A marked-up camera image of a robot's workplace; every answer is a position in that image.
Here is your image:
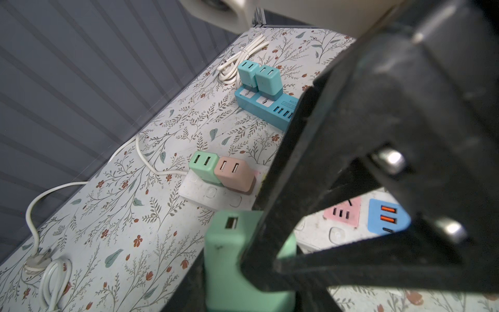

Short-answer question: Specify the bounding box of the teal charger cube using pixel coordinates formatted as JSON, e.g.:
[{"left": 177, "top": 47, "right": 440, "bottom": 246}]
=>
[
  {"left": 255, "top": 65, "right": 283, "bottom": 101},
  {"left": 238, "top": 60, "right": 261, "bottom": 92}
]

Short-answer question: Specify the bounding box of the pink charger cube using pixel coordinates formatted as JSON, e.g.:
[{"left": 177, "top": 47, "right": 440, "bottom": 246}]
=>
[{"left": 214, "top": 157, "right": 256, "bottom": 194}]

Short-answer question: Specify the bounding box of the white multicolour power strip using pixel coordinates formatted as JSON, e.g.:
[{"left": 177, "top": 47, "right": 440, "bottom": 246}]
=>
[{"left": 179, "top": 165, "right": 411, "bottom": 252}]

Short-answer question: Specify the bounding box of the green charger cube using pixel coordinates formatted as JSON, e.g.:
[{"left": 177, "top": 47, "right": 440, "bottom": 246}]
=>
[
  {"left": 203, "top": 210, "right": 296, "bottom": 311},
  {"left": 189, "top": 151, "right": 222, "bottom": 186}
]

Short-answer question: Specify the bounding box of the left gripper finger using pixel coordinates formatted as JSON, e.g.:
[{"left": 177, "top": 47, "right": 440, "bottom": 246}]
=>
[{"left": 161, "top": 250, "right": 207, "bottom": 312}]

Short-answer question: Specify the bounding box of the teal USB power strip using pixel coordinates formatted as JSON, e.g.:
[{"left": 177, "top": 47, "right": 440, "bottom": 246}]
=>
[{"left": 235, "top": 87, "right": 298, "bottom": 131}]

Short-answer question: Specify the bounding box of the floral table mat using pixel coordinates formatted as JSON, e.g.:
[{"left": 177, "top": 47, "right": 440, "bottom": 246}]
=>
[{"left": 1, "top": 28, "right": 498, "bottom": 311}]

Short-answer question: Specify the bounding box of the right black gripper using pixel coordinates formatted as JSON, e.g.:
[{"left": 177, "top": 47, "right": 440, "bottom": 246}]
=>
[{"left": 240, "top": 1, "right": 498, "bottom": 293}]

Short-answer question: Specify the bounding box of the white power strip cable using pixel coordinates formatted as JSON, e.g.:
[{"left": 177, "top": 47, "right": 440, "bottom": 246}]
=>
[{"left": 23, "top": 132, "right": 190, "bottom": 312}]

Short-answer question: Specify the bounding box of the white coiled cable right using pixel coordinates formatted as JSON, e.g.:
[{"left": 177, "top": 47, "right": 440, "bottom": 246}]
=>
[{"left": 216, "top": 32, "right": 270, "bottom": 87}]

